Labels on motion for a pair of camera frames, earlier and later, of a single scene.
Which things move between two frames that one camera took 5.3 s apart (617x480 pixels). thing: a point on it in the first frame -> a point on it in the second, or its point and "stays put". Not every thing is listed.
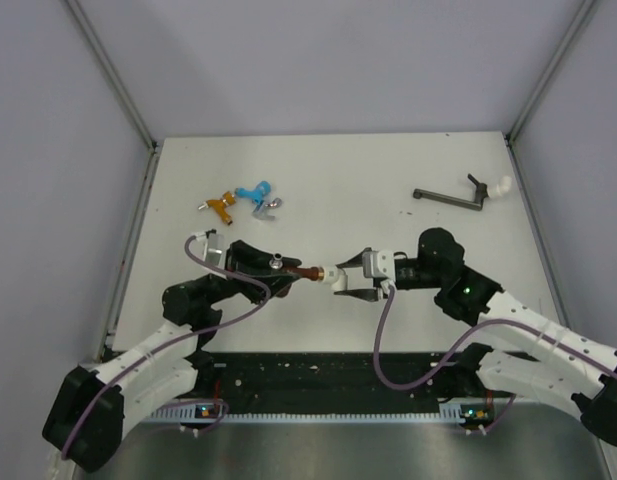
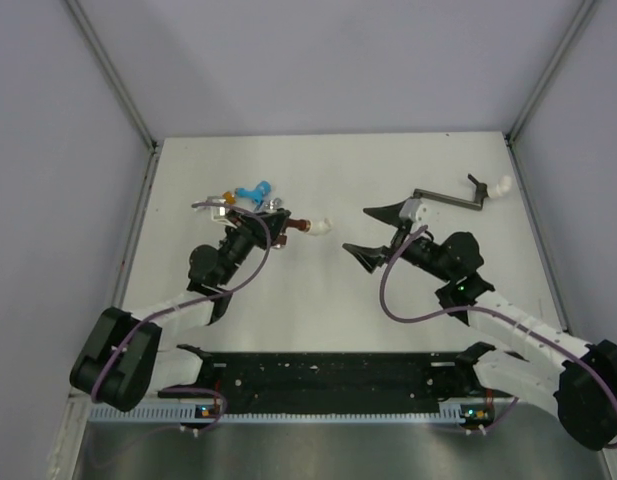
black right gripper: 364,294 -> 371,257
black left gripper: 245,259 -> 249,228
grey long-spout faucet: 475,204 stays put
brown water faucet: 316,273 -> 301,224
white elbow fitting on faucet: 503,186 stays put
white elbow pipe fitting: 337,278 -> 321,227
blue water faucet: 257,193 stays put
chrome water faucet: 260,210 stays put
